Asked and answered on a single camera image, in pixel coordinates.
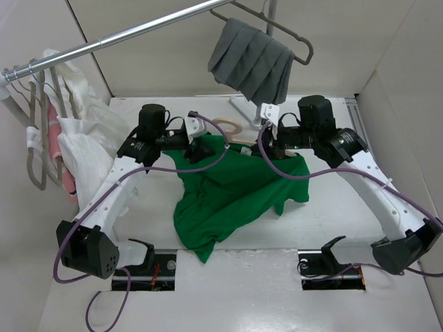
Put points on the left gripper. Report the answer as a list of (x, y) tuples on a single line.
[(196, 150)]

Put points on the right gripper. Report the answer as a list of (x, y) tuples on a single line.
[(276, 147)]

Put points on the beige plastic hanger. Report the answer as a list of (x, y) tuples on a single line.
[(234, 128)]

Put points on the green t shirt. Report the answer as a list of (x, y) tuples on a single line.
[(225, 192)]

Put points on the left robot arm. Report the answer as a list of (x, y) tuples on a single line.
[(89, 244)]

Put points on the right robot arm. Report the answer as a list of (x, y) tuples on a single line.
[(409, 230)]

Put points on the grey empty hanger outer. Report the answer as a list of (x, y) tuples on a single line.
[(34, 169)]

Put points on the grey empty hanger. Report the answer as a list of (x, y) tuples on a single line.
[(34, 169), (51, 161)]

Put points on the grey empty hanger inner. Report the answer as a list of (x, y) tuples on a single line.
[(51, 161)]

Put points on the white rack base foot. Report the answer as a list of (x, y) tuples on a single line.
[(248, 110)]

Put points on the white garment on rack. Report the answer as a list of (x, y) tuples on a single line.
[(90, 132)]

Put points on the grey pleated cloth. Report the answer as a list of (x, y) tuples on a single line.
[(251, 62)]

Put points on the white rack upright pole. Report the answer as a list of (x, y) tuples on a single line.
[(9, 102)]

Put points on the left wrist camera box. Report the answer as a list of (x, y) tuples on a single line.
[(195, 127)]

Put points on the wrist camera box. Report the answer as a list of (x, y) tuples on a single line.
[(270, 112), (195, 127)]

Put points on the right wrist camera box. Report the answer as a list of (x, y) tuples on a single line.
[(270, 112)]

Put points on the aluminium rail on table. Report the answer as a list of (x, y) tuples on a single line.
[(356, 120)]

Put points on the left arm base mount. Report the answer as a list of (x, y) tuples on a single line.
[(156, 273)]

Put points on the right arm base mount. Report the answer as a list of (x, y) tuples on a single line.
[(320, 270)]

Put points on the chrome clothes rail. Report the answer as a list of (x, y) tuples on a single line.
[(7, 77)]

